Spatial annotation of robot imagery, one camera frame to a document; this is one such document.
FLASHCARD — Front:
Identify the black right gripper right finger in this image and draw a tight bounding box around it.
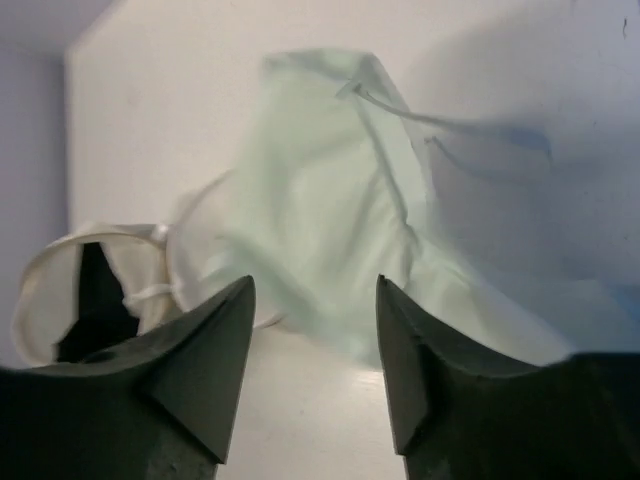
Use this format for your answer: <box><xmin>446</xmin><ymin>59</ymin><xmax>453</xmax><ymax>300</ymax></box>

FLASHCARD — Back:
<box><xmin>376</xmin><ymin>277</ymin><xmax>639</xmax><ymax>479</ymax></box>

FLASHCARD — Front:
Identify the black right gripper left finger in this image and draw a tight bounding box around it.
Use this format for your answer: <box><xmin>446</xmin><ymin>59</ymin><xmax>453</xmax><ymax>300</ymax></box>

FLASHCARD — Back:
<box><xmin>1</xmin><ymin>276</ymin><xmax>256</xmax><ymax>480</ymax></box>

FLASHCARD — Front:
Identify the black bra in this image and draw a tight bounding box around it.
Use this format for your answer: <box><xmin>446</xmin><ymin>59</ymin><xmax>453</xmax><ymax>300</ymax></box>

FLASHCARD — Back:
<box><xmin>56</xmin><ymin>242</ymin><xmax>140</xmax><ymax>363</ymax></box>

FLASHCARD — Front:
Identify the white mesh laundry bag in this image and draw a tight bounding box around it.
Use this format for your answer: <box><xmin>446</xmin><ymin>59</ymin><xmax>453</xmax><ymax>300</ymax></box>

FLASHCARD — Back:
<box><xmin>11</xmin><ymin>223</ymin><xmax>176</xmax><ymax>366</ymax></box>

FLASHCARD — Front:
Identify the pale green bra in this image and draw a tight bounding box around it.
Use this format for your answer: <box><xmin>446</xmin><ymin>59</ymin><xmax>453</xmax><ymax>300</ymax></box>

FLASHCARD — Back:
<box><xmin>167</xmin><ymin>49</ymin><xmax>572</xmax><ymax>368</ymax></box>

